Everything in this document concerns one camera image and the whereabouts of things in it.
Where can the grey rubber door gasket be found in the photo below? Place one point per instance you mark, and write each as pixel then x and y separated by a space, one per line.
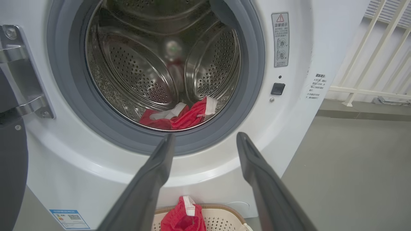
pixel 64 83

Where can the white front-load washing machine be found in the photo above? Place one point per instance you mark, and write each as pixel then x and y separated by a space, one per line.
pixel 289 134

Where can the blue energy label sticker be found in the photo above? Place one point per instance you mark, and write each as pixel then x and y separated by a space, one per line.
pixel 69 219

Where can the perforated steel washer drum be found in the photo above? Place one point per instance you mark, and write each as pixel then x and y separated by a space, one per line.
pixel 135 70

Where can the black glass washing machine door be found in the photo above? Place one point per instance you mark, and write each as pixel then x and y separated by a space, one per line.
pixel 13 166

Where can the black door latch socket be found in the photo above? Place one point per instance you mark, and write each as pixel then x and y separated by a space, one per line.
pixel 278 89

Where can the small text sticker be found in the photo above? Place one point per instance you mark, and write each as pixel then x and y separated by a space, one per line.
pixel 317 86

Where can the red white garment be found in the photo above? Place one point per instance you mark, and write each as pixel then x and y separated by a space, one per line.
pixel 179 219
pixel 189 118

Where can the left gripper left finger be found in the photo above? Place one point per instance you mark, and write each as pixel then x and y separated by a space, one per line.
pixel 144 186

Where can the cream perforated laundry basket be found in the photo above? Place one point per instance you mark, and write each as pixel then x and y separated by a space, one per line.
pixel 221 221

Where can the round filter cover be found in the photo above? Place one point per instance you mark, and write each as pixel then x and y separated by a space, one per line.
pixel 239 205

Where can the white railing fence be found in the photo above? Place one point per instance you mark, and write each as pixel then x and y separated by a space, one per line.
pixel 369 92

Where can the grey warning sticker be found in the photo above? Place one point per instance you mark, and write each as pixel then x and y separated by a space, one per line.
pixel 280 38

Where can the metal door hinge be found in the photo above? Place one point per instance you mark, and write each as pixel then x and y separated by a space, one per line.
pixel 19 73

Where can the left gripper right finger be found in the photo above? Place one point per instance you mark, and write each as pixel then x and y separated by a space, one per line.
pixel 266 189

